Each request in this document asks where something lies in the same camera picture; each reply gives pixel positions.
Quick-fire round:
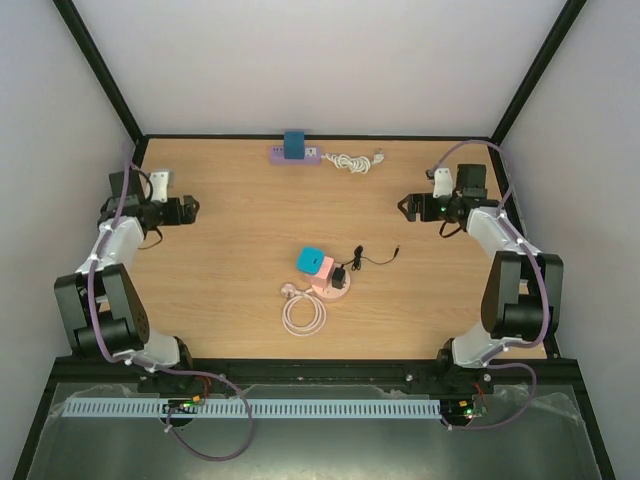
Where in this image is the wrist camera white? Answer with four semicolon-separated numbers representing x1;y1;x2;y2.
149;169;174;203
426;167;454;199

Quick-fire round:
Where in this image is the purple cable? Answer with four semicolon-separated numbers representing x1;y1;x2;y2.
87;142;255;460
437;139;550;432

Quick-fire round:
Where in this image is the light blue cable duct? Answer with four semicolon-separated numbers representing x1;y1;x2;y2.
62;398;441;420

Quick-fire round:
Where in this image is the dark blue cube adapter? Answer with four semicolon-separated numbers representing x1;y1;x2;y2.
283;130;306;160

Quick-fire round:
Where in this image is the black frame rail front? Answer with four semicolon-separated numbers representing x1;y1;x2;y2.
49;357;581;396

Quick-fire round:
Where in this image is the white power strip cable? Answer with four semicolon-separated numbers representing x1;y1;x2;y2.
320;147;387;176

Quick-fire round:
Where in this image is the pink cube socket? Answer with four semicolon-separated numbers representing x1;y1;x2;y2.
311;256;335;289

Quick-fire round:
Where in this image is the light blue cube adapter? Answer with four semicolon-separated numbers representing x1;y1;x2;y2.
296;246;325;276

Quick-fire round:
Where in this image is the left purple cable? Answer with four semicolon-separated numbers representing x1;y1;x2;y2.
87;142;255;460

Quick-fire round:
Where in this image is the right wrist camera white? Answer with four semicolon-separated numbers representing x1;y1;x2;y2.
426;167;454;199

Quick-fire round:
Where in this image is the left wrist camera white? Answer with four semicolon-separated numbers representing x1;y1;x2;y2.
149;169;174;203

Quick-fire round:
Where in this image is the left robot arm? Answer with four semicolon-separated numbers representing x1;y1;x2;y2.
54;167;200;373

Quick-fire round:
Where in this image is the pink round socket base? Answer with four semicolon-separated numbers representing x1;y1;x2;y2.
312;272;351;302

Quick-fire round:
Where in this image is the black charger plug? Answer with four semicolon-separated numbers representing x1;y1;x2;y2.
331;267;347;290

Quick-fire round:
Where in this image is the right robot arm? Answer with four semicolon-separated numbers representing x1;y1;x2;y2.
397;164;564;392

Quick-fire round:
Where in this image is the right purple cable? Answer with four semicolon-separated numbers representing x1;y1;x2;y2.
437;139;550;432

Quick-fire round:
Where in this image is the purple power strip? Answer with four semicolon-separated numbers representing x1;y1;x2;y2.
269;145;322;167

